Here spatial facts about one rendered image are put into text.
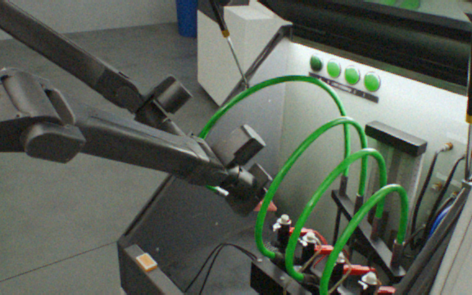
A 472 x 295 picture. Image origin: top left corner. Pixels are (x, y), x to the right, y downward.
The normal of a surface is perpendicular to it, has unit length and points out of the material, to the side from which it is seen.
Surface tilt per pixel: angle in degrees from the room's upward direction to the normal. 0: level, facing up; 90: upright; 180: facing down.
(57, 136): 114
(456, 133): 90
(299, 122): 90
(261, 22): 90
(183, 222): 90
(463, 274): 76
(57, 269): 0
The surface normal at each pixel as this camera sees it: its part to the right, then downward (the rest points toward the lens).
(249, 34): 0.35, 0.44
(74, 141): 0.56, 0.71
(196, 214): 0.63, 0.37
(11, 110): 0.31, -0.68
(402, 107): -0.77, 0.26
